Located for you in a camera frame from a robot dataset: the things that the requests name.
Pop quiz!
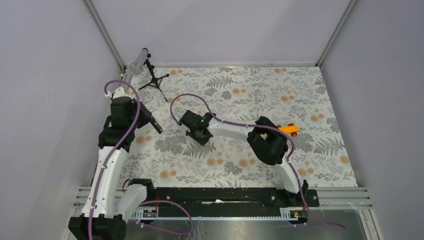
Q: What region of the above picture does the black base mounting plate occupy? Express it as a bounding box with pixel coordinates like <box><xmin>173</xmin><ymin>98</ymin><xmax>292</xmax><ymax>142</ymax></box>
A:
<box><xmin>141</xmin><ymin>187</ymin><xmax>320</xmax><ymax>213</ymax></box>

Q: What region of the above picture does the slotted aluminium cable rail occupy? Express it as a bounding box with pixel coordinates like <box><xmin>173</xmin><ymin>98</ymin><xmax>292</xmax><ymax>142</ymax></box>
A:
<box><xmin>129</xmin><ymin>204</ymin><xmax>309</xmax><ymax>223</ymax></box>

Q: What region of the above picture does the small black tripod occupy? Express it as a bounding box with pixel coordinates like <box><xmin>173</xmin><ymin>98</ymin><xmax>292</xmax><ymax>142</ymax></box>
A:
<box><xmin>138</xmin><ymin>53</ymin><xmax>170</xmax><ymax>102</ymax></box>

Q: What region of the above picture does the grey cylinder tube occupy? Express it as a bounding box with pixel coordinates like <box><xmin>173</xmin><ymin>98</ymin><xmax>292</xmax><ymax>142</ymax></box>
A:
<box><xmin>129</xmin><ymin>47</ymin><xmax>149</xmax><ymax>76</ymax></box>

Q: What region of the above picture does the yellow toy brick car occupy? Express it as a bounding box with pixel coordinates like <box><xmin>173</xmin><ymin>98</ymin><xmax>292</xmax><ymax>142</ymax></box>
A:
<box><xmin>277</xmin><ymin>123</ymin><xmax>299</xmax><ymax>137</ymax></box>

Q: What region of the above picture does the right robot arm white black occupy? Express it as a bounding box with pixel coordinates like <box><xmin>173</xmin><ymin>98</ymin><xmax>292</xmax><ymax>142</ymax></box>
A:
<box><xmin>176</xmin><ymin>110</ymin><xmax>309</xmax><ymax>206</ymax></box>

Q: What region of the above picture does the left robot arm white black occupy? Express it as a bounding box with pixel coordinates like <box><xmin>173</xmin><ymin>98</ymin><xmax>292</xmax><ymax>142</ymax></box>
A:
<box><xmin>68</xmin><ymin>87</ymin><xmax>163</xmax><ymax>240</ymax></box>

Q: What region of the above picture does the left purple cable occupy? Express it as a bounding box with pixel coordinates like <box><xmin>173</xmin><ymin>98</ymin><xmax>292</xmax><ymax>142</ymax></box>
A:
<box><xmin>87</xmin><ymin>79</ymin><xmax>141</xmax><ymax>240</ymax></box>

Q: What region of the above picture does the black remote control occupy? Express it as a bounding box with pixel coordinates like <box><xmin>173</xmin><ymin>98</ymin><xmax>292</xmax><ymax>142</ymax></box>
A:
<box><xmin>149</xmin><ymin>116</ymin><xmax>163</xmax><ymax>134</ymax></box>

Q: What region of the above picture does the floral patterned table mat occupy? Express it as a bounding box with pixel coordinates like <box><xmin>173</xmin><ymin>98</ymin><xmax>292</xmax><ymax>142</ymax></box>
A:
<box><xmin>118</xmin><ymin>67</ymin><xmax>358</xmax><ymax>188</ymax></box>

